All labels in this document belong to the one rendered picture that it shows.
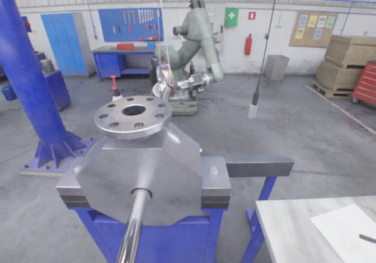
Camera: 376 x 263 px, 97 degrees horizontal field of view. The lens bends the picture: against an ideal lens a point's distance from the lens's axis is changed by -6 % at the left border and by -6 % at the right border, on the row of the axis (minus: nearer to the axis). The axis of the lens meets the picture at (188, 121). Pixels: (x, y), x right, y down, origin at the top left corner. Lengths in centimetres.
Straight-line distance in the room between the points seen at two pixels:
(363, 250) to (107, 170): 111
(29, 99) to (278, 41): 593
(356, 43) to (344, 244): 463
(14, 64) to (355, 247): 286
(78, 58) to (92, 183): 560
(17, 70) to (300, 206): 262
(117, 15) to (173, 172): 562
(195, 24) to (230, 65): 365
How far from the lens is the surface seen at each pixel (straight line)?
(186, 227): 104
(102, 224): 112
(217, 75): 238
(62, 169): 277
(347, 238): 116
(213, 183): 78
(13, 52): 245
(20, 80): 251
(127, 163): 67
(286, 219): 107
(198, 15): 251
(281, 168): 139
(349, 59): 540
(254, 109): 164
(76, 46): 616
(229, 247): 188
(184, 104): 327
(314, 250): 104
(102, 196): 86
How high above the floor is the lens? 171
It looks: 32 degrees down
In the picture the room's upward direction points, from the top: straight up
